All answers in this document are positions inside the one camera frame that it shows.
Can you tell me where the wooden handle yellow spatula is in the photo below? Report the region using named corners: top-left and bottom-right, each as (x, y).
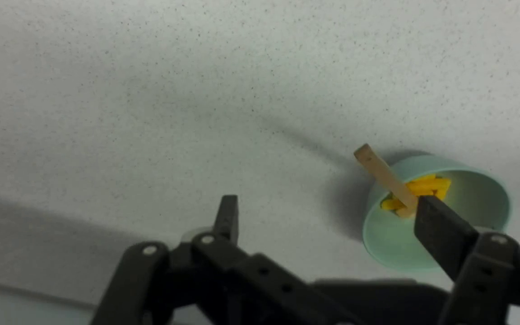
top-left (354, 143), bottom-right (420, 221)

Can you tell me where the green bowl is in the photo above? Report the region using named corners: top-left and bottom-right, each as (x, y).
top-left (361, 152), bottom-right (513, 277)

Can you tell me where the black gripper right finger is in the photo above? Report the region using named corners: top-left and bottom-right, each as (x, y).
top-left (413, 194), bottom-right (520, 325)

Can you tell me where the yellow food stick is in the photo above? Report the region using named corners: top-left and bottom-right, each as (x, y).
top-left (381, 195), bottom-right (408, 215)
top-left (404, 174), bottom-right (453, 203)

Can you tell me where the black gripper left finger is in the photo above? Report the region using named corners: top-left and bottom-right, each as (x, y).
top-left (90, 194), bottom-right (346, 325)

